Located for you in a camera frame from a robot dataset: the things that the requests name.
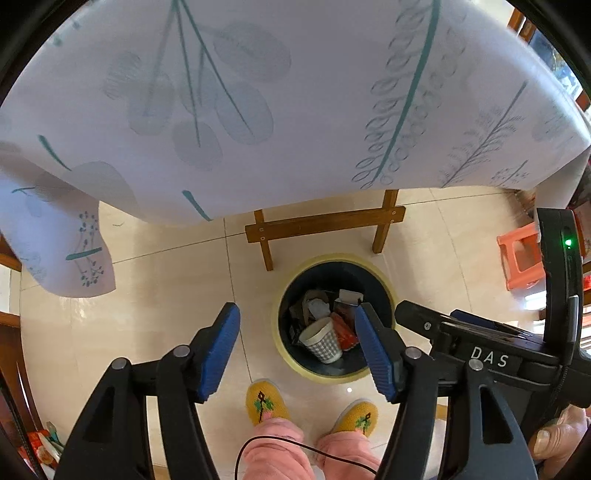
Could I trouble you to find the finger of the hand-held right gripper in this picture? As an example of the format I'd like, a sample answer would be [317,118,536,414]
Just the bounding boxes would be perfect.
[450,309,503,333]
[394,299,445,346]

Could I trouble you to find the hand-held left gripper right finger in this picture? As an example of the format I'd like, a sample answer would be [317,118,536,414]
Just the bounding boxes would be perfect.
[353,304,539,480]

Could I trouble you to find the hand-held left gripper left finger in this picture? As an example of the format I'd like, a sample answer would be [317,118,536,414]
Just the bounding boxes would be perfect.
[54,302,242,480]

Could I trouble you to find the red snack bag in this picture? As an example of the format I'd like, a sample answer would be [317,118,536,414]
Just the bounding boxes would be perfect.
[330,311,361,352]

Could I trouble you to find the checked paper cup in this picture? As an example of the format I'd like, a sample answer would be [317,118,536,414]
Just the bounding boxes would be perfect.
[298,318,343,364]

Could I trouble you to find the small white carton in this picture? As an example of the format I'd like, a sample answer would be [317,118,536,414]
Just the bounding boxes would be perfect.
[333,288,365,308]

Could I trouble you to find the brown paper bag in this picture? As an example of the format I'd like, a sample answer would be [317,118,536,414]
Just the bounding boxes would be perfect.
[290,290,338,324]

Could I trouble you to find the dark bin with yellow rim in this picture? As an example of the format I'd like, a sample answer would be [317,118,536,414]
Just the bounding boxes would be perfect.
[271,253,398,384]

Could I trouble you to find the person's right hand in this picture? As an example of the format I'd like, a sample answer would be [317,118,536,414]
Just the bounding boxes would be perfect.
[527,405,591,461]

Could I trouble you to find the yellow knitted slipper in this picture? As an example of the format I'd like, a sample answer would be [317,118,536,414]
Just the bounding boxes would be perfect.
[246,378,293,428]
[333,399,379,437]

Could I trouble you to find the orange plastic stool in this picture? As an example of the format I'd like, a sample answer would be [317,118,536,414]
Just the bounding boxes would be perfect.
[496,224,548,291]

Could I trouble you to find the pink fleece pants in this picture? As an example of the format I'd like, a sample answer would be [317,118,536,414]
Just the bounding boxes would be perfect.
[242,418,384,480]

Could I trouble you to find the red printed packet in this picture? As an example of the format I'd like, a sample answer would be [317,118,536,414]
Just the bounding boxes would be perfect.
[25,422,65,467]

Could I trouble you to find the leaf printed tablecloth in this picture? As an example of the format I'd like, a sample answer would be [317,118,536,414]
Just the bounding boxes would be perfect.
[0,0,591,296]

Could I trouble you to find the black cable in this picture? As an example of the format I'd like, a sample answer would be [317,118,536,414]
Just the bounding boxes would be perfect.
[235,436,379,480]

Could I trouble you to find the wooden table frame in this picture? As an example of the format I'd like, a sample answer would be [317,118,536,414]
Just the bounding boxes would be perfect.
[245,189,407,272]

